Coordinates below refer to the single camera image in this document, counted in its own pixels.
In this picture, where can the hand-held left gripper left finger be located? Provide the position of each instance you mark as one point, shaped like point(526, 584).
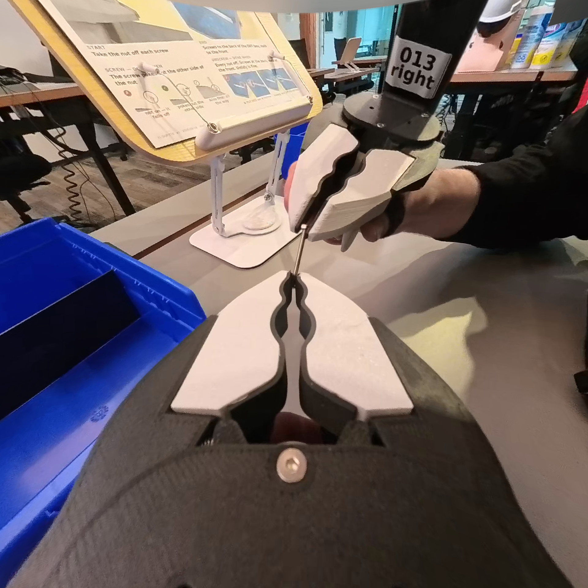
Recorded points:
point(229, 358)

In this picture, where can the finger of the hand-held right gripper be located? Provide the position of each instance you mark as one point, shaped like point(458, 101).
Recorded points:
point(317, 156)
point(372, 183)

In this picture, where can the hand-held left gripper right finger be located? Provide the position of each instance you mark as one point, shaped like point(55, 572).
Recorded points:
point(353, 363)

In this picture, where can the plain blue plastic bin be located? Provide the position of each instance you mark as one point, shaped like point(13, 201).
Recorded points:
point(296, 135)

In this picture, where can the silver metal bolt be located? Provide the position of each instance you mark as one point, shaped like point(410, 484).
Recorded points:
point(299, 250)

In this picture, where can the blue bin with black divider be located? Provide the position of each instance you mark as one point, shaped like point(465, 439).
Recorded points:
point(59, 436)

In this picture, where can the person's right forearm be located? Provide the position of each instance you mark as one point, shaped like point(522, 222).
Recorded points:
point(528, 197)

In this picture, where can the person's right hand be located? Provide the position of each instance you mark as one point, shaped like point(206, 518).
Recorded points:
point(441, 202)

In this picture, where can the brown cardboard box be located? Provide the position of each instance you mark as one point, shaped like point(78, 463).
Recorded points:
point(491, 46)

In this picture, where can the black office chair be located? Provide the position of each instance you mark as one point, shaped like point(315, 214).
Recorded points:
point(250, 149)
point(23, 183)

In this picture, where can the white hard hat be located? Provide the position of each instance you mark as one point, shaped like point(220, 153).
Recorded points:
point(500, 9)

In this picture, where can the small wooden book stand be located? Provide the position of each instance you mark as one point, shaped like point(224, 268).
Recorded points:
point(347, 50)

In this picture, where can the white wipes canister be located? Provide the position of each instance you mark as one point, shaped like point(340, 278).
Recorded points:
point(558, 41)
point(528, 41)
point(579, 41)

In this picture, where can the white stand with wooden board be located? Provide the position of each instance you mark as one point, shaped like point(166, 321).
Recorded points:
point(239, 248)

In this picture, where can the black bin divider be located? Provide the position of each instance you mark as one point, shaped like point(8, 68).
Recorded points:
point(59, 340)

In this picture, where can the printed instruction sheet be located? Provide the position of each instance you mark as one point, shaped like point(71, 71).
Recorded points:
point(147, 69)

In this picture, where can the wooden desk with black legs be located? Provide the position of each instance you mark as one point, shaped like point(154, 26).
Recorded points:
point(46, 94)

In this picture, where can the wooden table with black frame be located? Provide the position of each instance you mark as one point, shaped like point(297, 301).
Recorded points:
point(505, 76)

